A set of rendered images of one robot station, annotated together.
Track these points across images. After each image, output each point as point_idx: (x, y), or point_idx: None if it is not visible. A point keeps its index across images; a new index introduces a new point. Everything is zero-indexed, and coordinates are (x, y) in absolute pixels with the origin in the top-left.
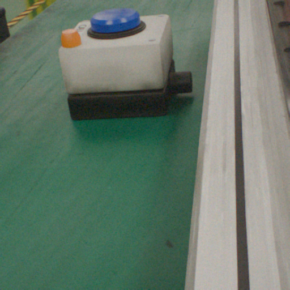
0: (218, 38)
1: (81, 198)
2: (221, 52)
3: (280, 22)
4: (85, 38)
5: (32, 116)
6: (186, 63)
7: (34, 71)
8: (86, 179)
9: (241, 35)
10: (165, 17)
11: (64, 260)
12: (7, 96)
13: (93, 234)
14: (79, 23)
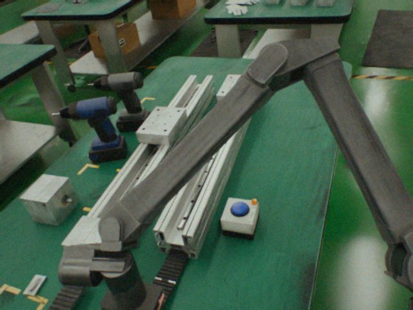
0: (219, 168)
1: (254, 185)
2: (221, 161)
3: (193, 201)
4: (250, 206)
5: (272, 222)
6: (215, 248)
7: (279, 261)
8: (253, 190)
9: (214, 167)
10: (222, 216)
11: (257, 172)
12: (286, 240)
13: (251, 176)
14: (252, 220)
